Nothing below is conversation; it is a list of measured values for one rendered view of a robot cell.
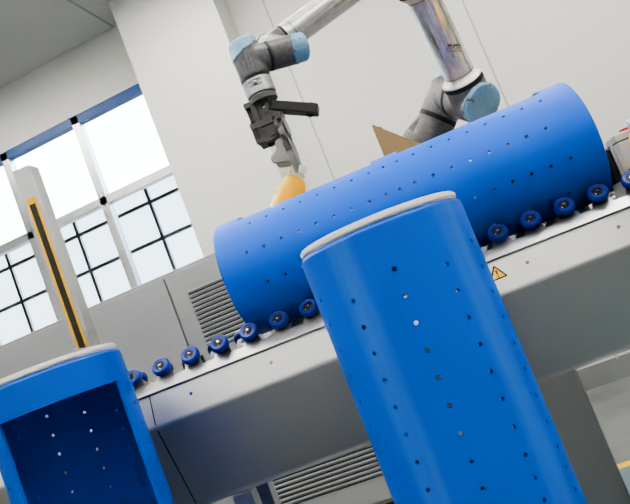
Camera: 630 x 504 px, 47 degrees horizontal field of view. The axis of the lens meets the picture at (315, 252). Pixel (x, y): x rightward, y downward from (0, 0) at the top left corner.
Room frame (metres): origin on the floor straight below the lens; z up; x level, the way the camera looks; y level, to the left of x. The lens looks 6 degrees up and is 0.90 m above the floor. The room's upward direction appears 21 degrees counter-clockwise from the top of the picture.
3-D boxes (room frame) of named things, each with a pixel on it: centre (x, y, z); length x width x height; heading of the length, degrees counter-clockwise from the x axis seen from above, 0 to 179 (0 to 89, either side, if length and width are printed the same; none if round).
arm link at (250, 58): (1.74, -0.02, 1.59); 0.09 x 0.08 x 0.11; 105
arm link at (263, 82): (1.74, -0.02, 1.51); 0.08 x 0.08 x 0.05
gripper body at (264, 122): (1.74, -0.01, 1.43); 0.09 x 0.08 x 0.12; 82
